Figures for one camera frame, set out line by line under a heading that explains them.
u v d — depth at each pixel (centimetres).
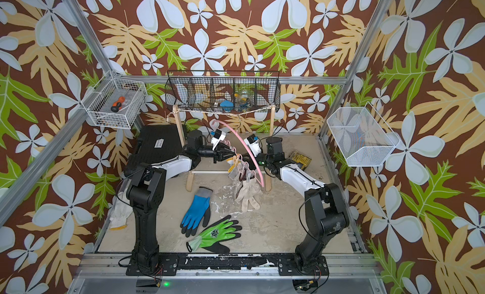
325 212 46
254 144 77
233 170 85
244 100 97
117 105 80
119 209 89
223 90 96
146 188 56
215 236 80
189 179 99
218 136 79
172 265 74
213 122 117
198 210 86
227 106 95
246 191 85
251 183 82
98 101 80
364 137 81
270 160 72
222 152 82
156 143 106
